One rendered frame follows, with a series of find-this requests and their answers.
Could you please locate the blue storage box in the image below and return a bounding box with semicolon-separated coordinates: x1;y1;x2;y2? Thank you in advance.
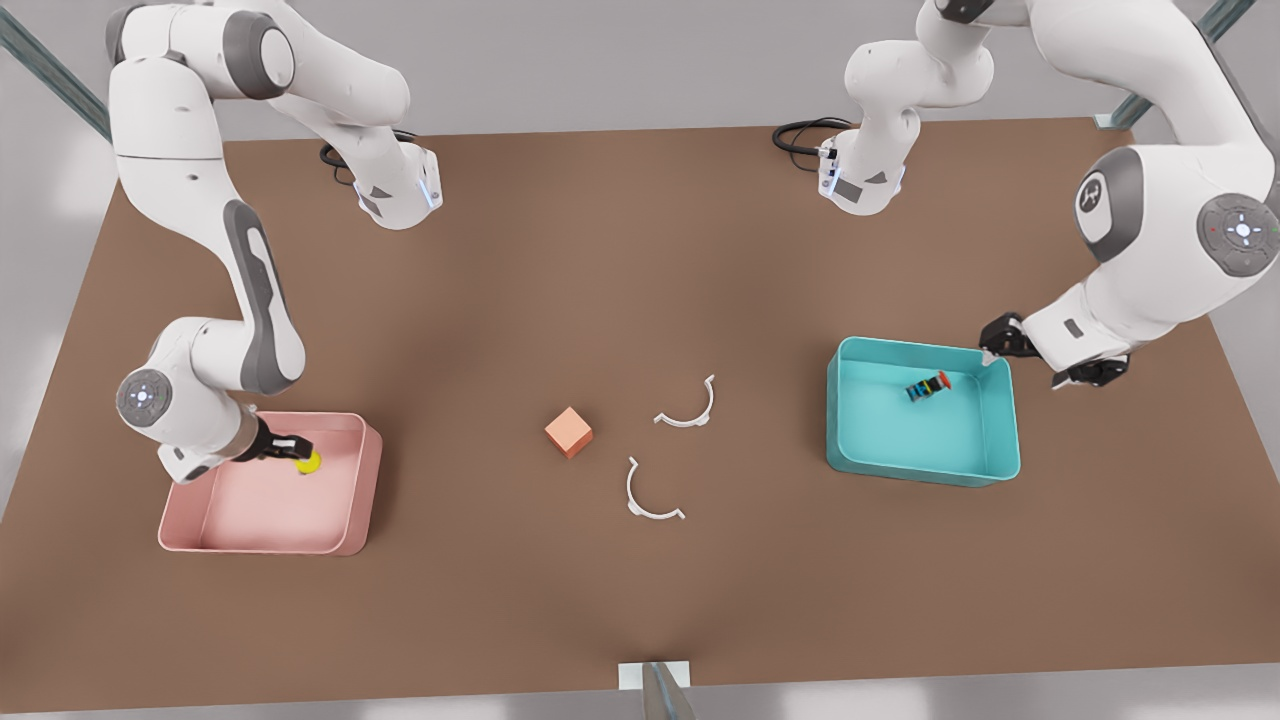
826;336;1022;489

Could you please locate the orange cube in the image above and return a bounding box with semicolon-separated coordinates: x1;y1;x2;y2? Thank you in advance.
544;406;594;460

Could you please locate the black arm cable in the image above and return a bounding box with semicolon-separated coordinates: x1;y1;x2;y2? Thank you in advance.
319;129;421;188
771;117;857;177

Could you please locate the pink storage box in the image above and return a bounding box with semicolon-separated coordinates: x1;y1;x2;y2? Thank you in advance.
158;411;384;557

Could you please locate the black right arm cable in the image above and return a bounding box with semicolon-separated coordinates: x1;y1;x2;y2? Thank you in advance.
319;129;421;188

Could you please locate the white curved clip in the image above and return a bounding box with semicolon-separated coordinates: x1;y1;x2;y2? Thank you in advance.
654;374;717;429
626;456;687;523

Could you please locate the silver frame post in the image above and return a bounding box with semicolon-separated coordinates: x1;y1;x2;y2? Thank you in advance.
1094;0;1257;132
0;8;113;143
617;660;698;720

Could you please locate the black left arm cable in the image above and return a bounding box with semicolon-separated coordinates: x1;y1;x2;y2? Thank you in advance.
771;117;857;177

